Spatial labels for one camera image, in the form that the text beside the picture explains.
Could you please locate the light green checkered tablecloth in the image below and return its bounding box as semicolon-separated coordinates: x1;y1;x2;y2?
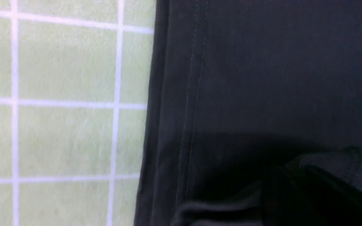
0;0;156;226

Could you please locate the dark gray long-sleeve top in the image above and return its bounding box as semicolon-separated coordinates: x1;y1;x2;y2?
134;0;362;226

